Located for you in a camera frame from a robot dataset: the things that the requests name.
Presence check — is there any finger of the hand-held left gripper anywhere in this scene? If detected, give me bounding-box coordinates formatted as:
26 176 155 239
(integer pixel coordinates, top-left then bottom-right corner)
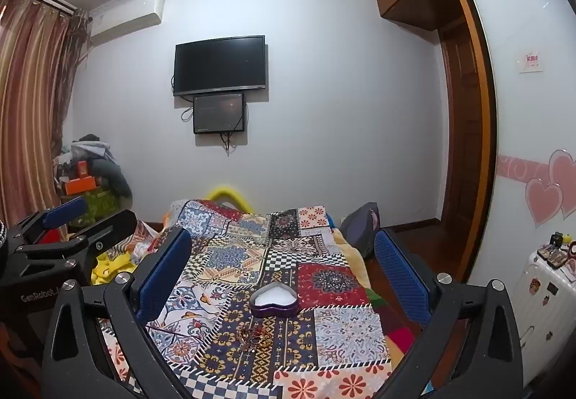
6 196 89 247
15 209 138 267

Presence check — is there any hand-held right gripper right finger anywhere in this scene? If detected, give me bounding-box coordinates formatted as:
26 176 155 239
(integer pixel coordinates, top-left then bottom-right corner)
373 228 527 399

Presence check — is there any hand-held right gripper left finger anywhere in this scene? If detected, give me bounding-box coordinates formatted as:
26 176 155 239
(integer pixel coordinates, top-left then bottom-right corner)
40 227 193 399

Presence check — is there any red braided bracelet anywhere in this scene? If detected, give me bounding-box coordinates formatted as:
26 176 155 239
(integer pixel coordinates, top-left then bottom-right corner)
234 323 273 350

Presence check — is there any purple heart-shaped tin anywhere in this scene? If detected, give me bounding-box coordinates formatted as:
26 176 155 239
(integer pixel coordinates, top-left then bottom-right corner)
250 283 299 319

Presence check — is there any orange box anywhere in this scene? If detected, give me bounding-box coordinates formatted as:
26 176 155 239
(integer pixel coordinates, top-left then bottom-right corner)
63 176 97 195

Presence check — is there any printed plastic bag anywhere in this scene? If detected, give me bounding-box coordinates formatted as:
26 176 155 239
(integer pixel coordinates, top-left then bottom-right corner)
130 219 163 256

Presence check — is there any yellow cloth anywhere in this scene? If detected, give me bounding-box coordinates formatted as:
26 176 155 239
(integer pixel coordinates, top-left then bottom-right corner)
90 246 140 287

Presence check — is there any yellow fleece blanket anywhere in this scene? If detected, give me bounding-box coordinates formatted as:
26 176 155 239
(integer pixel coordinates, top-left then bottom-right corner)
330 223 376 296

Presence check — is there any white plastic bag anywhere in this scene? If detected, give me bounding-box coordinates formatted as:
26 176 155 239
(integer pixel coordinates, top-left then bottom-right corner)
69 140 111 161

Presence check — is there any grey backpack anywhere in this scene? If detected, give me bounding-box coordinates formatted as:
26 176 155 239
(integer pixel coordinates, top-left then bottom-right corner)
338 202 381 260

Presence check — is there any yellow foam tube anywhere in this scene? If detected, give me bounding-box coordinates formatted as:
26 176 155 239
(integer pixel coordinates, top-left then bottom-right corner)
204 185 253 213

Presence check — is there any striped brown curtain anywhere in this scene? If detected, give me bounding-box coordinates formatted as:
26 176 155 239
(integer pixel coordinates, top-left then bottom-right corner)
0 0 91 229

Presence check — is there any patchwork printed blanket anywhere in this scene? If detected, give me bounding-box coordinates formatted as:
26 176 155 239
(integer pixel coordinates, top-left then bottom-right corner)
96 199 433 399

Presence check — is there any white suitcase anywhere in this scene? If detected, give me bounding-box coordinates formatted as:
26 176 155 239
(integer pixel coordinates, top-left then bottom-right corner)
510 248 576 382

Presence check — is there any wooden door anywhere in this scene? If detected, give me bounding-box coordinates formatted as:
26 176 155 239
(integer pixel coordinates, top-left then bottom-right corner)
438 17 481 231

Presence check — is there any white air conditioner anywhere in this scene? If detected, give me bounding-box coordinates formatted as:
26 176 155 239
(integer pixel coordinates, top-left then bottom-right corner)
89 0 165 40

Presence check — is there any white wardrobe sliding door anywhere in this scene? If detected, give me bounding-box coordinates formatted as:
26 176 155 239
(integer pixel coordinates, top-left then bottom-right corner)
450 0 576 287

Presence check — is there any paper note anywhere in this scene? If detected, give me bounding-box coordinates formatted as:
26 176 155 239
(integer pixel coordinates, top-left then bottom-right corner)
517 49 544 73

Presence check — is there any small black wall monitor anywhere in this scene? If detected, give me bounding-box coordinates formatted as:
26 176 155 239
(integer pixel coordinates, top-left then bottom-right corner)
193 92 246 135

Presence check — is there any black wall television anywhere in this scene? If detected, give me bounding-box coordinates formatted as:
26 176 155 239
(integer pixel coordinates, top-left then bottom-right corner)
173 35 269 97

